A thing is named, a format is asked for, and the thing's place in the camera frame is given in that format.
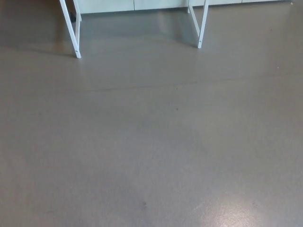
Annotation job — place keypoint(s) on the white metal desk frame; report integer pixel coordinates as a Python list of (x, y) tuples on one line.
[(77, 47)]

